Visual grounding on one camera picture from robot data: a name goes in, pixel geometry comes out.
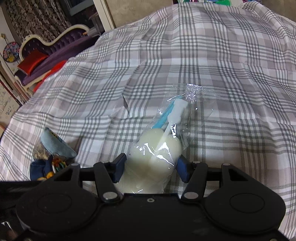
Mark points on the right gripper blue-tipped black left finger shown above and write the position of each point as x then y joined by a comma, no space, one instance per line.
106,175

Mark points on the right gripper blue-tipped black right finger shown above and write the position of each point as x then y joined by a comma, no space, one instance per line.
194,175

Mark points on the white cotton pack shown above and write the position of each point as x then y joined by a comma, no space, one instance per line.
153,157

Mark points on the light blue sachet pouch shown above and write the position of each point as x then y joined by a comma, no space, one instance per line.
49,144

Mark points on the navy yellow silk scarf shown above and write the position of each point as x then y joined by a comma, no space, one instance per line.
42,169

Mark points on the grey plaid bed cover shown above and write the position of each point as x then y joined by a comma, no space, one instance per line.
102,99

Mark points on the red satin cushion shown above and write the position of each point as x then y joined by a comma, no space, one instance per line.
32,61

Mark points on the purple chaise sofa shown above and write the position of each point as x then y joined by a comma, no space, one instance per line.
69,43

